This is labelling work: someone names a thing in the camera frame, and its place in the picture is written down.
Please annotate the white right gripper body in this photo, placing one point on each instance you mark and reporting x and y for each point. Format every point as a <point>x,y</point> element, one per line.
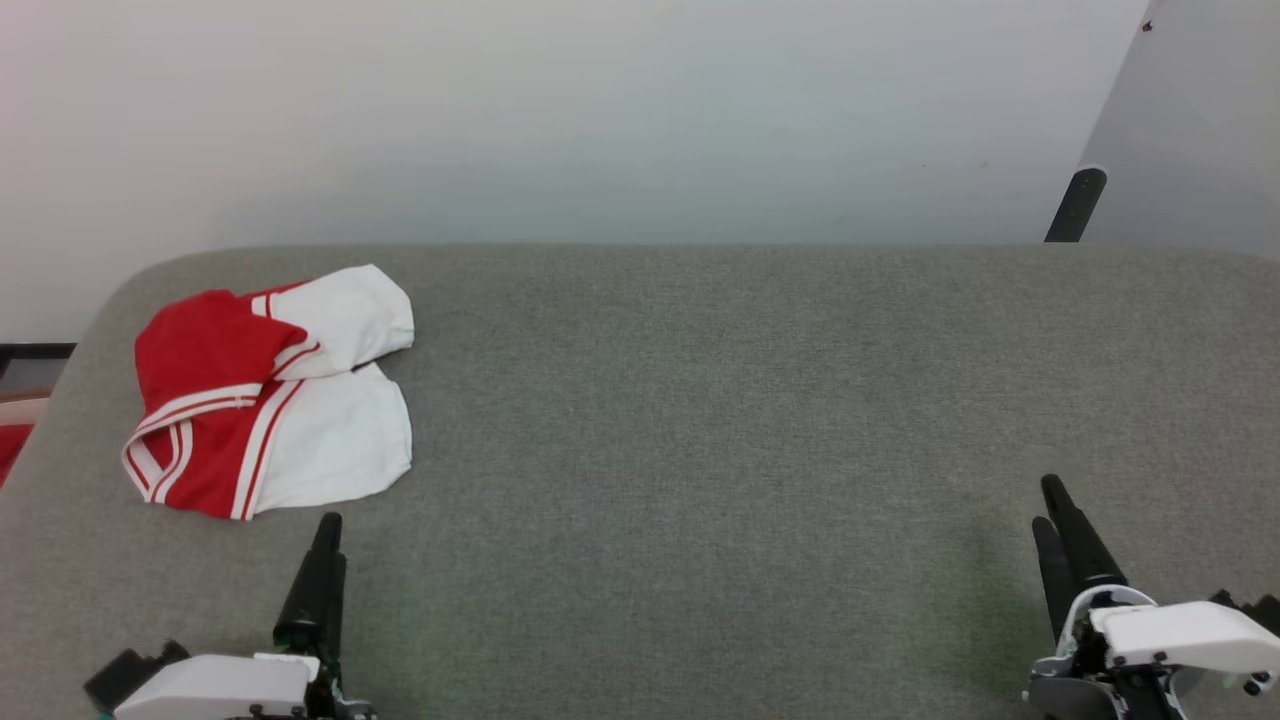
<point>1170,635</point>

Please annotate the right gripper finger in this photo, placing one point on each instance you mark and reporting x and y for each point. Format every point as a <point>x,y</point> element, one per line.
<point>1085,555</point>
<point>1055,580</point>

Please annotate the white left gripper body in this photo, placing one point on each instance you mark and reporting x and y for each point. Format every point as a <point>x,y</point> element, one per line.
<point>220,690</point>

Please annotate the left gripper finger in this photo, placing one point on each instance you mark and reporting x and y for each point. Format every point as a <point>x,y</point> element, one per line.
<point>318,590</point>

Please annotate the red white basketball jersey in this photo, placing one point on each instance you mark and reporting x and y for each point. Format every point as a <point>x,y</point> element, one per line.
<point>210,350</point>

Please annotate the red cloth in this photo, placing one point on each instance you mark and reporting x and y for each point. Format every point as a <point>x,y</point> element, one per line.
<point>10,450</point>

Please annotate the beige board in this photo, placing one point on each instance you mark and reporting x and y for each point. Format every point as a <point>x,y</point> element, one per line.
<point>20,408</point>

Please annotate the black pole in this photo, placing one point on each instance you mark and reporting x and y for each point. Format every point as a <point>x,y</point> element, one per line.
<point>1078,205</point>

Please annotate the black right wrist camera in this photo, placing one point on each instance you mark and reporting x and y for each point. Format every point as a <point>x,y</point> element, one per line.
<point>1255,608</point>

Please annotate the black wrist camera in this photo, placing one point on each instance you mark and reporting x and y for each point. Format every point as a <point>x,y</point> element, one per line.
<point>125,675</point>
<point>1255,608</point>

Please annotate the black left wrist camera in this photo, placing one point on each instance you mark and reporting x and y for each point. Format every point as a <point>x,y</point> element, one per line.
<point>125,675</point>

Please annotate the grey wall panel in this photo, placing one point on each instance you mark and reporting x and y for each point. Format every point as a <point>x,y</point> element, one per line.
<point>1200,130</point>

